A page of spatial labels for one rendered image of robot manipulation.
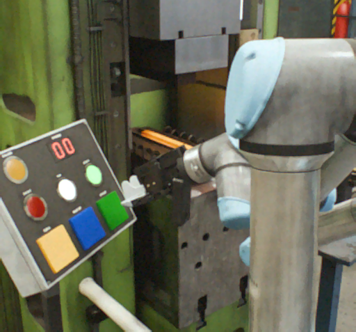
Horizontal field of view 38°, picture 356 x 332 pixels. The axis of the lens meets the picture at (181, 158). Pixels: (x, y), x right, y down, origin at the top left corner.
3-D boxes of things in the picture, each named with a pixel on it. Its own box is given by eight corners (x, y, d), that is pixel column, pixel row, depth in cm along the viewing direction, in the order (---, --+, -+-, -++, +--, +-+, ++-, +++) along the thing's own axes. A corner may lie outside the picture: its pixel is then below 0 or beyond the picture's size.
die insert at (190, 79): (196, 83, 162) (196, 63, 160) (177, 85, 158) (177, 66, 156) (141, 69, 184) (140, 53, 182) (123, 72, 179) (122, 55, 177)
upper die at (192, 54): (227, 67, 155) (228, 34, 152) (175, 74, 143) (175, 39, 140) (146, 51, 186) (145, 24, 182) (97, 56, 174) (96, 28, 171)
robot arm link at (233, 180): (284, 214, 93) (274, 160, 98) (222, 216, 92) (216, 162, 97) (274, 230, 100) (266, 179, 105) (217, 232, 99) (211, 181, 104)
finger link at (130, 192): (112, 185, 119) (142, 172, 114) (124, 208, 120) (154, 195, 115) (105, 190, 116) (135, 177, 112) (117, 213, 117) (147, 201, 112)
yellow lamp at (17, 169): (30, 179, 104) (28, 159, 103) (8, 184, 101) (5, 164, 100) (24, 175, 106) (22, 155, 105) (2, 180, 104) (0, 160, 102)
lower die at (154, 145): (224, 177, 167) (224, 152, 164) (176, 192, 155) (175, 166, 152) (148, 145, 198) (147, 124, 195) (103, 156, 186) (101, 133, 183)
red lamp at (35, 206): (51, 216, 105) (49, 197, 103) (28, 223, 102) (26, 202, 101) (44, 211, 107) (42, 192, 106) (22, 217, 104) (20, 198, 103)
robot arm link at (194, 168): (224, 170, 109) (208, 183, 103) (206, 177, 112) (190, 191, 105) (208, 138, 109) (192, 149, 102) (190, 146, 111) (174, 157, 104)
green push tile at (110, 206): (129, 217, 125) (115, 190, 124) (112, 230, 119) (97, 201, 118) (124, 219, 126) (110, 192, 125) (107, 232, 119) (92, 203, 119)
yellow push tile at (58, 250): (80, 255, 108) (63, 223, 107) (56, 273, 102) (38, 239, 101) (74, 257, 109) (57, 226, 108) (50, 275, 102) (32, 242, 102)
